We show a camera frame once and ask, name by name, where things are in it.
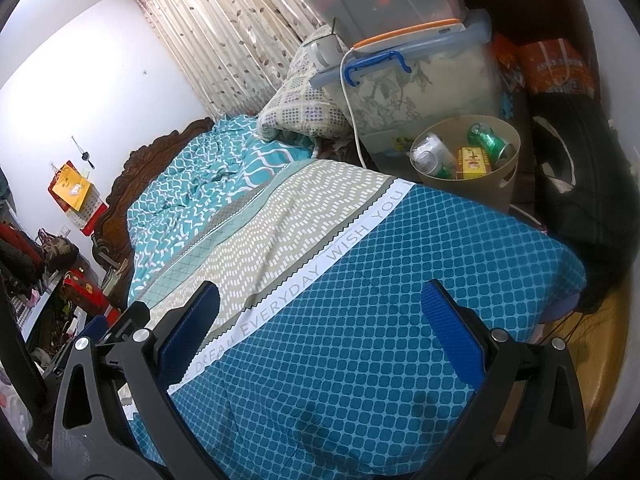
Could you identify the green drink can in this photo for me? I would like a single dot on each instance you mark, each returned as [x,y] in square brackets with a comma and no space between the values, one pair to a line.
[487,140]

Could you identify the clear plastic bottle green label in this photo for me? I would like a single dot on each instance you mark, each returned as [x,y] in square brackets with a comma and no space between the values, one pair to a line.
[430,152]

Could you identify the dark red hanging clothes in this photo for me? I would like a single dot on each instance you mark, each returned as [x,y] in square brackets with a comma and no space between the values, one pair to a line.
[15,250]

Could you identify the red yellow wall calendar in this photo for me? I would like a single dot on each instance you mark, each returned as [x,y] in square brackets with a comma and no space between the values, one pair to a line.
[75,192]

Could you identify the dark wooden cabinet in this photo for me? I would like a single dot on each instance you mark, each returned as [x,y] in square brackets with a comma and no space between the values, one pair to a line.
[525,0]

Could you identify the beige trash bin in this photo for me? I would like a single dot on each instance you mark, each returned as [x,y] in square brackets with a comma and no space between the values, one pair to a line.
[467,192]

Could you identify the black bag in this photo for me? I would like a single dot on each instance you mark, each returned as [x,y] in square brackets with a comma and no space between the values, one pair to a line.
[575,185]

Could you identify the beige leaf print curtain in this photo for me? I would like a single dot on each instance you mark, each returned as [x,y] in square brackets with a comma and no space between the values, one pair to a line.
[225,35]

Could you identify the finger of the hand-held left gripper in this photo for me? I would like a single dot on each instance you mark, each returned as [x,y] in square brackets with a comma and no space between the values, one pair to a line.
[127,321]
[95,328]

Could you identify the teal white patterned quilt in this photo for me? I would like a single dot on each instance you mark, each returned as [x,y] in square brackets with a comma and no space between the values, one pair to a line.
[200,185]

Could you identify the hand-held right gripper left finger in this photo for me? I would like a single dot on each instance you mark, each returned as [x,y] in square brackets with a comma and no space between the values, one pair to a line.
[187,330]

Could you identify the red gift bag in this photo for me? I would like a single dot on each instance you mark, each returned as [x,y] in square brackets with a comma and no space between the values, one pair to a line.
[87,292]

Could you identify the camouflage handbag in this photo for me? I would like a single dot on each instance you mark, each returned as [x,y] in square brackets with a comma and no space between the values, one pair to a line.
[57,250]

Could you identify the yellow cardboard box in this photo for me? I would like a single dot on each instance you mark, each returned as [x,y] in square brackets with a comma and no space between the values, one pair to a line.
[472,162]

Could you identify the blue beige patterned bedspread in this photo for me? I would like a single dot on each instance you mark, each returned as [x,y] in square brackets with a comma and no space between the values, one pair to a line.
[350,285]

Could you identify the carved wooden headboard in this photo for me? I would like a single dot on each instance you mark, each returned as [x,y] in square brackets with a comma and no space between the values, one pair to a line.
[150,160]

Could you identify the grey metal shelf rack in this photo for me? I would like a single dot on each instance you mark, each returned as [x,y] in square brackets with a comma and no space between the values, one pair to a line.
[45,320]

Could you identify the white charger device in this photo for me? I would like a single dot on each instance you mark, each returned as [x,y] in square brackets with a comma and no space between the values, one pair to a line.
[322,50]

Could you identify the dark hanging wall ornament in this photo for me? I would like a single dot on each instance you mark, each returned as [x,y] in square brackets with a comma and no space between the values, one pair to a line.
[82,150]

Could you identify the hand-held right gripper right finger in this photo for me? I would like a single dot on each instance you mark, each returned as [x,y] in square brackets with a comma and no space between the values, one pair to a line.
[452,335]

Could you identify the orange shopping bag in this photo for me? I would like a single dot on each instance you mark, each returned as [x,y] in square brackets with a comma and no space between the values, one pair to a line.
[550,65]

